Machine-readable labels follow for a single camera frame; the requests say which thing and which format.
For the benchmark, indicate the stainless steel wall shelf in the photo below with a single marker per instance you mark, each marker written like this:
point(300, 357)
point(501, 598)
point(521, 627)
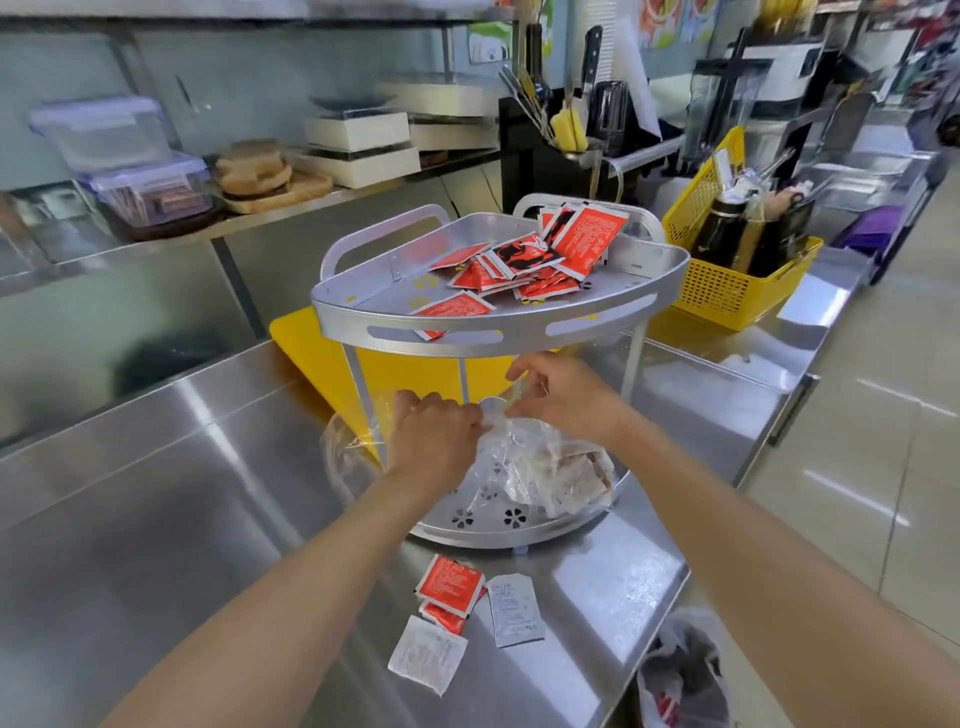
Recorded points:
point(225, 225)

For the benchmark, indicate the silver two-tier corner rack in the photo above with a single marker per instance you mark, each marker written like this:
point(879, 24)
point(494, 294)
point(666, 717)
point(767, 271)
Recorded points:
point(495, 315)

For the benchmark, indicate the metal utensil holder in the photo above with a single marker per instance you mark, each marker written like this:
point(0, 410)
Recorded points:
point(609, 112)

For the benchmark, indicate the black container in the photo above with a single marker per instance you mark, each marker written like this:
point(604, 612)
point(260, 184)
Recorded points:
point(780, 240)

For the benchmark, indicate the clear plastic bag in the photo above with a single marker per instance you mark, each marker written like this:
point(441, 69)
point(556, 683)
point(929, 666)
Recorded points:
point(517, 465)

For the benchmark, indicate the small red sauce packet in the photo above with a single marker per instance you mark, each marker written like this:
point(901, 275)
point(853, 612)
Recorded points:
point(444, 618)

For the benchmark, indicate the pile of red sauce packets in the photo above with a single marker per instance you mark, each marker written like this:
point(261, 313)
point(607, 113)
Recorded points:
point(525, 259)

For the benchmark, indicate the person's left hand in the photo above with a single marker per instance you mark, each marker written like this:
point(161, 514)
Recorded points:
point(431, 450)

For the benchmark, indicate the black blender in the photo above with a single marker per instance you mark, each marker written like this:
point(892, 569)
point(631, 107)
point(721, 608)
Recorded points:
point(720, 112)

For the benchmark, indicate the clear empty lidded container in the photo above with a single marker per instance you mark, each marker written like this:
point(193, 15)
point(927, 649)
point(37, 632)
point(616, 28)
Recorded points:
point(101, 131)

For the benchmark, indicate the white paper sheet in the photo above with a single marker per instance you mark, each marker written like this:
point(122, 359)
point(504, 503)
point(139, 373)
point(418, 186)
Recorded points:
point(637, 75)

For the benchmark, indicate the black knife block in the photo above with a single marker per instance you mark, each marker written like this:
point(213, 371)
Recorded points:
point(532, 169)

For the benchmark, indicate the white sauce packet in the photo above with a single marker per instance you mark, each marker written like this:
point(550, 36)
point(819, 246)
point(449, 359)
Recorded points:
point(427, 655)
point(515, 609)

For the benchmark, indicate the white kitchen machine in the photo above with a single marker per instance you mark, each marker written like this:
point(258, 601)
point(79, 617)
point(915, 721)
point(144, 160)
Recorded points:
point(784, 71)

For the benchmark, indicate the clear container with purple lid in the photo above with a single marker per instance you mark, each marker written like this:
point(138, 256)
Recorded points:
point(150, 191)

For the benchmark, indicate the person's right forearm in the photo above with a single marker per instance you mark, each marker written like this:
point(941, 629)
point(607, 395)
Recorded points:
point(780, 592)

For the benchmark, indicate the purple tray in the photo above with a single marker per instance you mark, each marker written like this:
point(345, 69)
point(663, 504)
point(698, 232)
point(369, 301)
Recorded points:
point(870, 229)

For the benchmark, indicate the large red sauce packet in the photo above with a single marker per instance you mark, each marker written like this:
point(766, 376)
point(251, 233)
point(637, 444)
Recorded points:
point(450, 585)

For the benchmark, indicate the wooden board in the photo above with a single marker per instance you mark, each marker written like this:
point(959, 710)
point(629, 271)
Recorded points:
point(292, 191)

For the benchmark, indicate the person's left thumb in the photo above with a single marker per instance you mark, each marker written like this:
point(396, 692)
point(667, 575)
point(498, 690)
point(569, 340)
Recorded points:
point(474, 420)

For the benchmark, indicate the yellow cutting board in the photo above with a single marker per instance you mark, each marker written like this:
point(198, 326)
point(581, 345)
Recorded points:
point(322, 360)

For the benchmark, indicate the person's right hand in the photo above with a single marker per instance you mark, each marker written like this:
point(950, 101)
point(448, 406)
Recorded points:
point(574, 397)

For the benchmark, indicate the bundle of white sauce packets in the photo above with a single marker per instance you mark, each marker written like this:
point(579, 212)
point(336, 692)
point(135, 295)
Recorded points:
point(566, 476)

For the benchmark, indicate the stack of bread slices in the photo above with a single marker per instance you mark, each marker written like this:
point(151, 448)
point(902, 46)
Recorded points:
point(251, 166)

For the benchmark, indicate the person's right thumb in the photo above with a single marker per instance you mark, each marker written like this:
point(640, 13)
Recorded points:
point(525, 409)

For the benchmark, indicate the grey plastic trash bag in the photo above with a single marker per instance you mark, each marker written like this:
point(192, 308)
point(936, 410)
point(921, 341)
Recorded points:
point(679, 675)

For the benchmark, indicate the white box with clear lid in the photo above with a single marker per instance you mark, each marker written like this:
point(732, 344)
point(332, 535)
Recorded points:
point(442, 97)
point(360, 166)
point(454, 135)
point(358, 129)

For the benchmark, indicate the dark sauce bottle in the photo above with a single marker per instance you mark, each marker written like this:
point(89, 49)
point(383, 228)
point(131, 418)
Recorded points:
point(718, 232)

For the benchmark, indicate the yellow plastic basket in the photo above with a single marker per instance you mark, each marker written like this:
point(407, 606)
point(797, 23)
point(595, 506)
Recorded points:
point(720, 292)

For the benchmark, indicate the person's left forearm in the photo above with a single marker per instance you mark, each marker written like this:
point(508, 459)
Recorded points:
point(277, 607)

